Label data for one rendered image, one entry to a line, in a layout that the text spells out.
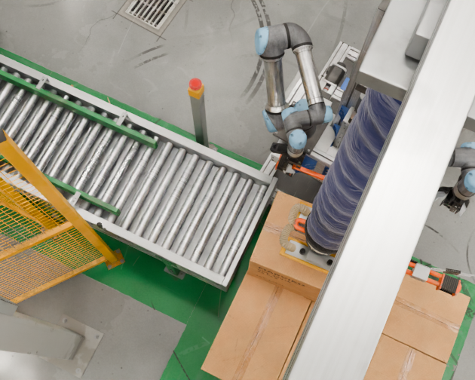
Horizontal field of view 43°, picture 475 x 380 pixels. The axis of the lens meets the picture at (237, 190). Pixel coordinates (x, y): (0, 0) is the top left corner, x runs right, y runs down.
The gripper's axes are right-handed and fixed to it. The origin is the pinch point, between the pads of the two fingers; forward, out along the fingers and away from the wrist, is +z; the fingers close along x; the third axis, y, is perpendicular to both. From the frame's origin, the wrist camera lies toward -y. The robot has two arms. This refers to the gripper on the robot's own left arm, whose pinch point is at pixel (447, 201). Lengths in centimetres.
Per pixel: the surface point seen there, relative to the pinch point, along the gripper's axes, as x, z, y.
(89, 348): -127, 151, 137
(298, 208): -54, 39, 23
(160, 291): -109, 152, 84
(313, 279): -31, 58, 46
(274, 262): -51, 58, 48
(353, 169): -41, -74, 39
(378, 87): -45, -133, 44
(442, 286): 20.4, 31.3, 23.7
